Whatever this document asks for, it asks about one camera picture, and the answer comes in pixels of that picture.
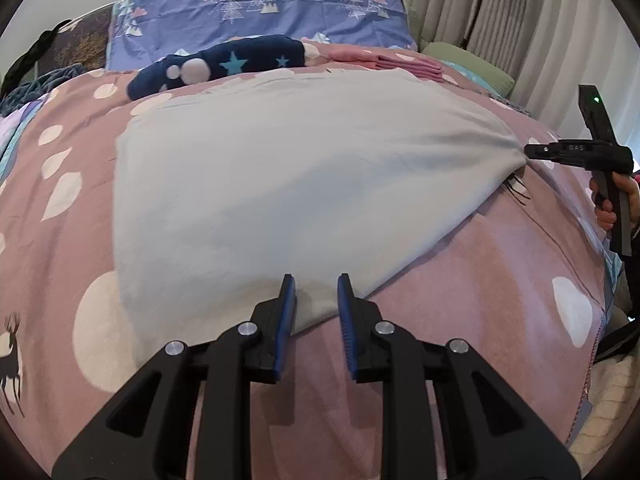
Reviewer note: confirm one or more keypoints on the dark patterned pillow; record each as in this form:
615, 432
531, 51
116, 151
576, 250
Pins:
83, 41

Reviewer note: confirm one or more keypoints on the black garment on headboard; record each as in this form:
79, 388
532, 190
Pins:
29, 59

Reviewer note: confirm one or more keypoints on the pink polka-dot bed cover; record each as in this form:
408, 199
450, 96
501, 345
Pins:
522, 279

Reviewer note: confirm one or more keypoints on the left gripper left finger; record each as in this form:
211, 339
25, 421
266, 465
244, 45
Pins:
188, 407

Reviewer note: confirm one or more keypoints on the green pillow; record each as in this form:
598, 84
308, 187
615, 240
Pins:
473, 67

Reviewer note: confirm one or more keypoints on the pink folded clothes stack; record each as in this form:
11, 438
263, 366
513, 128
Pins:
416, 64

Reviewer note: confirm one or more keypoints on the dark teal fuzzy blanket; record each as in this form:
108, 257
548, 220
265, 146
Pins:
33, 90

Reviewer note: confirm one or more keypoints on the beige curtain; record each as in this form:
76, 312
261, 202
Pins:
549, 47

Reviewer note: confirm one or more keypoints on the light grey long-sleeve shirt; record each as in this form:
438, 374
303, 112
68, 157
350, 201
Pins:
219, 194

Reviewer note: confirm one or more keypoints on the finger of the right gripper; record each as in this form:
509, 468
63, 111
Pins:
548, 152

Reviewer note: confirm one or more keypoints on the blue tree-patterned pillow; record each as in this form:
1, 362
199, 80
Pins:
144, 31

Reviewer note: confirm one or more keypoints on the navy star-patterned folded garment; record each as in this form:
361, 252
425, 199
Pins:
236, 57

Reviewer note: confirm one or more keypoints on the lavender folded garment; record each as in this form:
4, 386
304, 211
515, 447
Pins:
14, 125

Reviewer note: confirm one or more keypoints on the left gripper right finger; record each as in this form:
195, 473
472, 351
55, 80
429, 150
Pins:
446, 396

